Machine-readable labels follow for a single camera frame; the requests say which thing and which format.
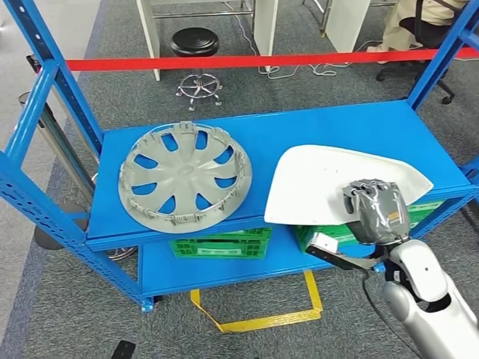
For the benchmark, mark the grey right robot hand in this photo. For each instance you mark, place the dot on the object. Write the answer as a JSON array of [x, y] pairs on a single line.
[[385, 213]]

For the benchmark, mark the white plastic car part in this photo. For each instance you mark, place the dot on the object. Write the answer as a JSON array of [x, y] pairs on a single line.
[[310, 183]]

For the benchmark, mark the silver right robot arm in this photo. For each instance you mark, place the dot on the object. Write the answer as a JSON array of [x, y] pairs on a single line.
[[422, 267]]

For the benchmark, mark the blue metal shelf rack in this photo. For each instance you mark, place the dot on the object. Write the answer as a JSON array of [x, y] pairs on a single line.
[[299, 129]]

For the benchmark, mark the black office chair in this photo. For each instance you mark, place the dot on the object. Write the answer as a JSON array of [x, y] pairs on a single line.
[[430, 34]]

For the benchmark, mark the white desk panel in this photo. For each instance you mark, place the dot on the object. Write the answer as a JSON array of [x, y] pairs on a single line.
[[346, 22]]

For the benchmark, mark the red barrier tape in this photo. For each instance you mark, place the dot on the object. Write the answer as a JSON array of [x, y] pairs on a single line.
[[224, 62]]

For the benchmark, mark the grey wheel hubcap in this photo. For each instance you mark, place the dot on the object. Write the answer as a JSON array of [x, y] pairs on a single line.
[[185, 171]]

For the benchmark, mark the black round stool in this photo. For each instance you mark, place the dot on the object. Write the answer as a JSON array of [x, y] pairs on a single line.
[[194, 42]]

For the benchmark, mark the chrome metal disc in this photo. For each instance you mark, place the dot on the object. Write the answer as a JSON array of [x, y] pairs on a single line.
[[122, 253]]

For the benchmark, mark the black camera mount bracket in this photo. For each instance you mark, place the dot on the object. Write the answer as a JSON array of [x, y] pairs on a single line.
[[347, 260]]

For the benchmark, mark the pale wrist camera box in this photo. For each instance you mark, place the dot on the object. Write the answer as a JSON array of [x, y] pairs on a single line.
[[323, 243]]

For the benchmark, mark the silver barrier stanchion post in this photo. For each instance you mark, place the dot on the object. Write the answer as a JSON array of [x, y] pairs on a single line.
[[56, 140]]

